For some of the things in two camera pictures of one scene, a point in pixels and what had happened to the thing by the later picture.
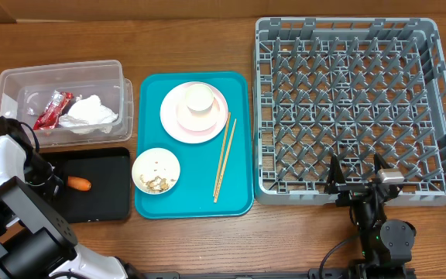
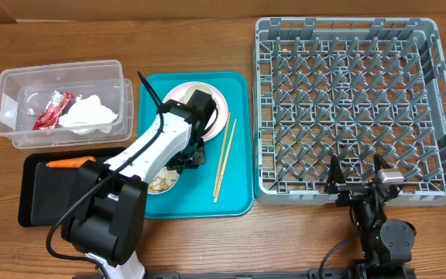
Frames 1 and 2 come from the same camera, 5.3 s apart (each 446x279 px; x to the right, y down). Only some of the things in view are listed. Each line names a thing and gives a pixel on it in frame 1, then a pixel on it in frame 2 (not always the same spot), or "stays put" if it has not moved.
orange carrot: x=79 y=183 -> x=70 y=163
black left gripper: x=49 y=191 -> x=197 y=158
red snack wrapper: x=49 y=118 stays put
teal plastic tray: x=216 y=176 stays put
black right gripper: x=350 y=192 stays put
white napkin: x=88 y=115 stays put
